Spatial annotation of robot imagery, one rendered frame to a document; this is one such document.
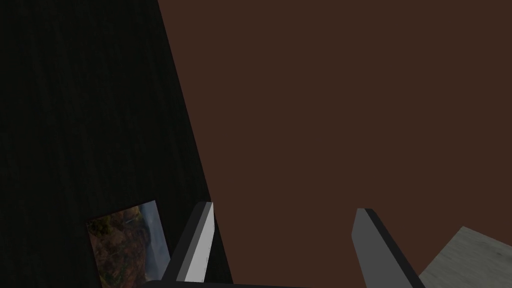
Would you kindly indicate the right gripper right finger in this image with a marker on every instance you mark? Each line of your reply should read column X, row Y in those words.
column 380, row 256

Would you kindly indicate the landscape picture on wall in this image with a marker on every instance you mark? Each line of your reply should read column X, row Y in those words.
column 126, row 248

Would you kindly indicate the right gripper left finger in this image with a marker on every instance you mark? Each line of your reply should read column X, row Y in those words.
column 196, row 248

